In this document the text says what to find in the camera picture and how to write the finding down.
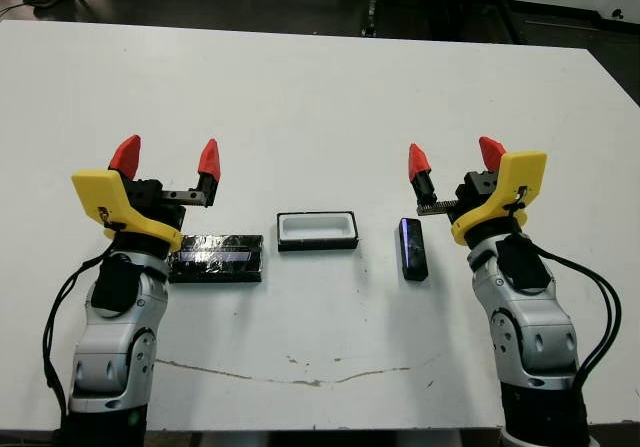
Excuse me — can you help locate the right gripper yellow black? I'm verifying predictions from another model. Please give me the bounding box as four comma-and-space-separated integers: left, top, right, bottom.
408, 136, 549, 244

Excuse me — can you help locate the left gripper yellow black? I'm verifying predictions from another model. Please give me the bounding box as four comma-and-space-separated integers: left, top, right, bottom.
71, 135, 223, 246

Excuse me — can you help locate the slim black camera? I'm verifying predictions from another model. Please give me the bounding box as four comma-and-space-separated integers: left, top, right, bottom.
398, 218, 430, 282

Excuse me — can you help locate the glossy black box lid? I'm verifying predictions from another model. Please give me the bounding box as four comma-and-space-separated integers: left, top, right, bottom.
168, 234, 265, 284

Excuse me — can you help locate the black box with white insert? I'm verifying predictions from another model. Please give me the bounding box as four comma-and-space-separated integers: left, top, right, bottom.
275, 208, 360, 253

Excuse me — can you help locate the black metal stand pole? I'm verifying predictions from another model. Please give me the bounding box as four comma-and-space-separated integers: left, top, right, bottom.
360, 0, 379, 38

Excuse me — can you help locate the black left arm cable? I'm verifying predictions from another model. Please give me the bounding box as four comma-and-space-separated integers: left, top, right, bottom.
43, 249, 119, 418

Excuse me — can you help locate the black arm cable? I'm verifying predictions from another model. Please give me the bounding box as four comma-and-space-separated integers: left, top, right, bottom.
43, 249, 119, 418
529, 244, 624, 393

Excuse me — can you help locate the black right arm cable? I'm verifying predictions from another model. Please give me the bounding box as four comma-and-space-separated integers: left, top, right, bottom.
529, 244, 624, 393

